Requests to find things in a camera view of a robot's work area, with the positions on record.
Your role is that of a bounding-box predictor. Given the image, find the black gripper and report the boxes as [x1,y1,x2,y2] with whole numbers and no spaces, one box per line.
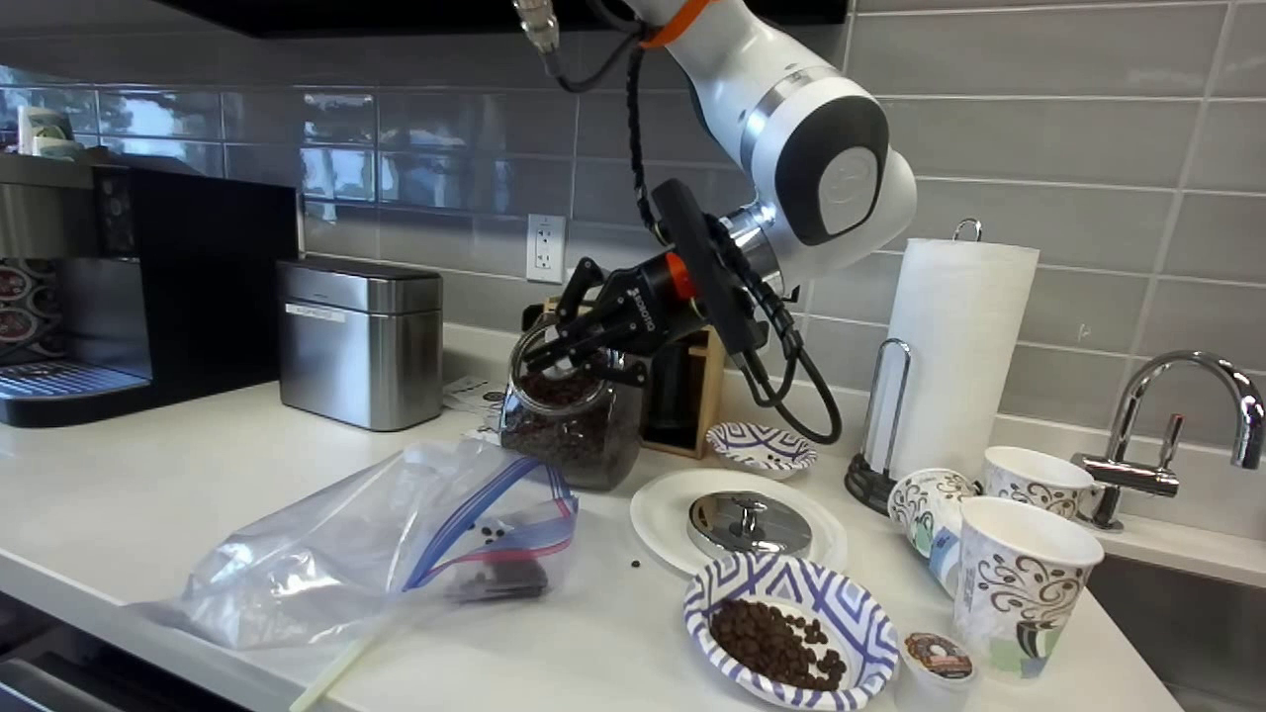
[524,255,702,390]

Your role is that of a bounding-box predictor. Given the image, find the glass jar of coffee beans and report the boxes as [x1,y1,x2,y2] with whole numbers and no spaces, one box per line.
[499,334,653,500]

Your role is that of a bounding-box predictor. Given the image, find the coffee beans inside bag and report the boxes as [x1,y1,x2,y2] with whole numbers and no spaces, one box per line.
[451,554,555,605]

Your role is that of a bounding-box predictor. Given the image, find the clear zip plastic bag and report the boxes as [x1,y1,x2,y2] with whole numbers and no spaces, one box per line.
[130,439,587,666]

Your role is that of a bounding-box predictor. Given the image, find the coffee beans heap in bowl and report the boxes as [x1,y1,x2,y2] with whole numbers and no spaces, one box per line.
[707,599,854,695]

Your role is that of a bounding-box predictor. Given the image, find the black coffee machine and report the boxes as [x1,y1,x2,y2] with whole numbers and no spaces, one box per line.
[0,154,304,430]

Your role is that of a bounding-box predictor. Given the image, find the coffee pod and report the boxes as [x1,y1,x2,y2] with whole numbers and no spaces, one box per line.
[897,629,985,694]

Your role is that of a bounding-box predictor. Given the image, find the small blue patterned paper bowl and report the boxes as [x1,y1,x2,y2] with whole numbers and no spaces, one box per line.
[703,421,817,483]

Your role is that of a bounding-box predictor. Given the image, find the stainless steel bin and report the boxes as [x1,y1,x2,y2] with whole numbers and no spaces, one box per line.
[272,255,446,434]

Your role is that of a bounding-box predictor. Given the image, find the white plate with strainer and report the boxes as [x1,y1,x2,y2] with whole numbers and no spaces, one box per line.
[625,465,850,580]

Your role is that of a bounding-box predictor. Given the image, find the metal paper towel holder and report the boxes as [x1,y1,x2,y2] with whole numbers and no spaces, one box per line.
[844,212,989,521]

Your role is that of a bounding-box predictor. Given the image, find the large blue patterned paper bowl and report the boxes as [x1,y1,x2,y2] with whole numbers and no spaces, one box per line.
[675,549,905,712]

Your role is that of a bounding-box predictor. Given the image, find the white paper towel roll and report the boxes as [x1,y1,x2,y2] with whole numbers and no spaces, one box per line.
[863,233,1043,483]

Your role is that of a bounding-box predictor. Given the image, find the tipped patterned paper cup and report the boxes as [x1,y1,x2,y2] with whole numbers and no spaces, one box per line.
[881,464,989,584]

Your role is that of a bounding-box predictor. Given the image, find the short patterned paper cup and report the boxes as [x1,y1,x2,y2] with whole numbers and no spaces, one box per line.
[983,444,1108,525]

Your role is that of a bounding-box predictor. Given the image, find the tall patterned paper cup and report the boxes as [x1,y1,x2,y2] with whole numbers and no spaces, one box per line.
[941,496,1108,686]

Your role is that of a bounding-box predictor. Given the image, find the patterned pod box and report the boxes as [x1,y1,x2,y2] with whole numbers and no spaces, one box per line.
[0,255,71,355]

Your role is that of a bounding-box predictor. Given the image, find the chrome faucet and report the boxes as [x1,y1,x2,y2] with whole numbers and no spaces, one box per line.
[1072,349,1266,533]

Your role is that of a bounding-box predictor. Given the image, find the dark cabinet front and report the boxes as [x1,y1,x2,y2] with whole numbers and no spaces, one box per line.
[0,591,272,712]

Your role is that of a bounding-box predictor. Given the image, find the sink basin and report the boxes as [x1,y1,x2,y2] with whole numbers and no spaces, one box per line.
[1090,549,1266,712]

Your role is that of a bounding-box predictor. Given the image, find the white wall outlet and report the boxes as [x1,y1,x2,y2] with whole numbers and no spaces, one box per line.
[524,211,574,287]

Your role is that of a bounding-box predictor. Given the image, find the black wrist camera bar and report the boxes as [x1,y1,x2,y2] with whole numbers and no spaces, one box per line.
[649,174,773,360]

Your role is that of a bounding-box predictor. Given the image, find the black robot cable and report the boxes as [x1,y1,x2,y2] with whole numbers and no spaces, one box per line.
[545,0,850,451]

